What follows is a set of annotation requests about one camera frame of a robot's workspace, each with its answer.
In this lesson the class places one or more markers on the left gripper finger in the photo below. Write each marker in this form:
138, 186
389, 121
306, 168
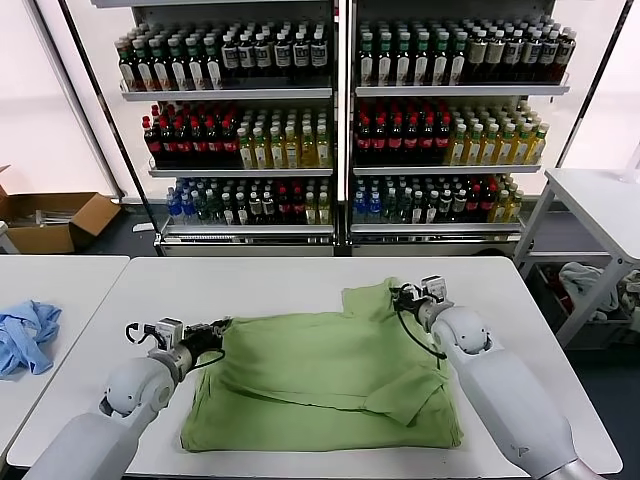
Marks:
223, 330
221, 322

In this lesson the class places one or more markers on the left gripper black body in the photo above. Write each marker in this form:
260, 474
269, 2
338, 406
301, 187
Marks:
201, 339

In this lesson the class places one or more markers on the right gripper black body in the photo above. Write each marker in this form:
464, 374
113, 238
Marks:
411, 301

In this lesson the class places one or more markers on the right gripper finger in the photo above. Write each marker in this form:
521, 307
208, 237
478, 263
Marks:
398, 299
401, 289

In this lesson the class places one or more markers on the light green polo shirt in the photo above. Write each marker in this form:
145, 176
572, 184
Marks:
310, 360

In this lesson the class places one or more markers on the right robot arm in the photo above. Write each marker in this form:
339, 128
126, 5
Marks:
500, 390

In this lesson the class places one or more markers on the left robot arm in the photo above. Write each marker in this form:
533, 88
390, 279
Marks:
125, 395

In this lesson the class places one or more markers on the small green drink bottle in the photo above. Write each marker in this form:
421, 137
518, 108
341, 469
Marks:
200, 210
388, 209

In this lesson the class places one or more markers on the small dark bottle white cap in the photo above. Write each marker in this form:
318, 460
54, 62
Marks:
416, 209
445, 207
459, 207
241, 211
255, 210
269, 210
228, 211
430, 209

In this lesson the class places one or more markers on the small blue drink bottle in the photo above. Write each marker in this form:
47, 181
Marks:
359, 207
373, 207
186, 209
173, 209

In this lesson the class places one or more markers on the small cola bottle red cap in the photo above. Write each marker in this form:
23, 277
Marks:
485, 206
472, 206
283, 209
297, 209

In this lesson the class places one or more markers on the small yellow juice bottle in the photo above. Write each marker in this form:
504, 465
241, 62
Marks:
513, 209
323, 211
498, 209
311, 211

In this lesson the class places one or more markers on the white paper scrap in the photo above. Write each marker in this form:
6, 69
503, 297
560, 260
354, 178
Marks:
142, 228

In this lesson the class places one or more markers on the red-capped cola bottle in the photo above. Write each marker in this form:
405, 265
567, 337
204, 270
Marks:
230, 145
426, 142
184, 145
442, 142
200, 145
411, 142
364, 142
380, 142
152, 145
395, 142
215, 145
168, 145

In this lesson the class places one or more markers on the yellow juice bottle green cap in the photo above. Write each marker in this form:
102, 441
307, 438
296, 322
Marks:
246, 152
458, 149
537, 149
278, 152
324, 152
262, 152
507, 149
523, 149
475, 149
294, 152
492, 149

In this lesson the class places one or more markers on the black storage basket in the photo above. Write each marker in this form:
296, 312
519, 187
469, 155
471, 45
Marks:
575, 325

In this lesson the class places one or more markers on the grey crumpled cloth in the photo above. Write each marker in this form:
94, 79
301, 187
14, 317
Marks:
582, 280

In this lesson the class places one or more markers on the open brown cardboard box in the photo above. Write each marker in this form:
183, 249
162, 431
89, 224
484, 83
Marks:
60, 235

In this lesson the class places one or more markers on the crumpled light blue garment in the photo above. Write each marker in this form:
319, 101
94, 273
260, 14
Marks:
25, 335

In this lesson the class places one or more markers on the white packing material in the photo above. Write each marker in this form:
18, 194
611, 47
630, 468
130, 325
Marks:
45, 218

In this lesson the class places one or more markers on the grey beverage display shelf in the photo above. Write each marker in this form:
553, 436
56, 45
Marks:
450, 92
225, 95

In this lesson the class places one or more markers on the white side table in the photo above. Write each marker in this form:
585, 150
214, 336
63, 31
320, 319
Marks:
600, 210

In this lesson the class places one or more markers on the grey-green crumpled cloth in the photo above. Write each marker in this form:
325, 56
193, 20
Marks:
631, 287

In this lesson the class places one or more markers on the dark tea bottle white label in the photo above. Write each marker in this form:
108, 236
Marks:
421, 62
193, 70
457, 62
211, 70
142, 70
439, 62
125, 70
176, 70
384, 62
366, 62
402, 62
159, 70

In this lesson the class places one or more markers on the dark bottle beige label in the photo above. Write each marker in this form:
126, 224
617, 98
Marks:
476, 57
495, 57

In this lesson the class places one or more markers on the dark bottle navy label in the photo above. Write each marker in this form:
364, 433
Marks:
565, 56
300, 56
531, 56
246, 57
548, 56
263, 57
513, 56
318, 56
229, 57
282, 57

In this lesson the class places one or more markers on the translucent plastic stand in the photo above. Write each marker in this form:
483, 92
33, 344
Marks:
630, 178

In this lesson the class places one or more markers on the black slanted metal pole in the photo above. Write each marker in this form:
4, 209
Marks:
593, 82
97, 92

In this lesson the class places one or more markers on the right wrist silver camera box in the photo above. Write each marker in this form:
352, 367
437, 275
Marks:
434, 288

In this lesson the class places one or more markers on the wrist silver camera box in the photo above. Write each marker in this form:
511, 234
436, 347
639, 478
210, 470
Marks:
434, 288
168, 333

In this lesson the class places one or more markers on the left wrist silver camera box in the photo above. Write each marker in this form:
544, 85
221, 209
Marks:
168, 333

